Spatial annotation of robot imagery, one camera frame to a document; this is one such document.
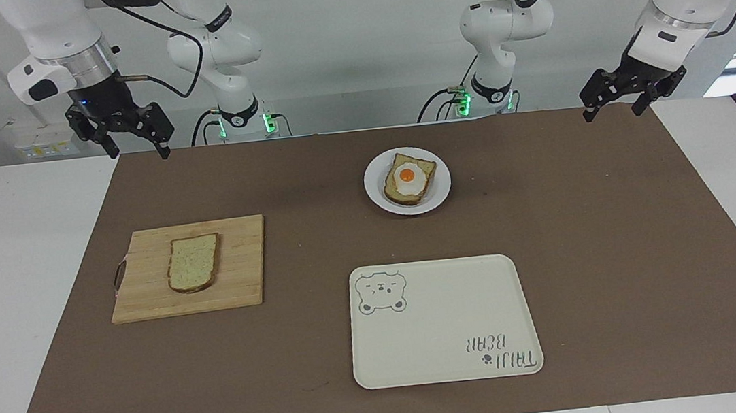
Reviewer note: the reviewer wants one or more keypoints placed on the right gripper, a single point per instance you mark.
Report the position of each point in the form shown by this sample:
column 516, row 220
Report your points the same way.
column 102, row 101

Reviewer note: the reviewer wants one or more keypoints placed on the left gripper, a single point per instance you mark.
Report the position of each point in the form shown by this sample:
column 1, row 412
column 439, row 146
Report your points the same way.
column 659, row 77

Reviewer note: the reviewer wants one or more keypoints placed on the white round plate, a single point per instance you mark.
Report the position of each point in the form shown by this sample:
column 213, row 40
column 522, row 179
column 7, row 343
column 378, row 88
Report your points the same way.
column 380, row 191

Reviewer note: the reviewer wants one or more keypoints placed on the plain bread slice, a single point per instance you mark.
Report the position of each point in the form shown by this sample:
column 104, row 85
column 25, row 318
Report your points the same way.
column 193, row 264

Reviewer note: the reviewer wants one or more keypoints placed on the wooden cutting board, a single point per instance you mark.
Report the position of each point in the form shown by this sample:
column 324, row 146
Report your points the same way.
column 238, row 268

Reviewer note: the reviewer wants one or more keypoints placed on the toasted bread slice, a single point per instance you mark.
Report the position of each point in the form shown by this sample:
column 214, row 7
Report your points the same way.
column 426, row 169

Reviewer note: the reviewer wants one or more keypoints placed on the fried egg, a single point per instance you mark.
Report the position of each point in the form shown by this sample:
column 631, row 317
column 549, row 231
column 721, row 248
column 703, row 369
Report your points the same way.
column 408, row 178

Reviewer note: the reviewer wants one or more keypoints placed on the cream tray with bear print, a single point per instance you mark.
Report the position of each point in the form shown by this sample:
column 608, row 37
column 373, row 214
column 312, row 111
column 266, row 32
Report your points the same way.
column 442, row 322

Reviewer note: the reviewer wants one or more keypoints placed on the white wall socket strip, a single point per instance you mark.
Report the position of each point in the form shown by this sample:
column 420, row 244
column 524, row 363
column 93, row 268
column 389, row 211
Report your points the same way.
column 47, row 144

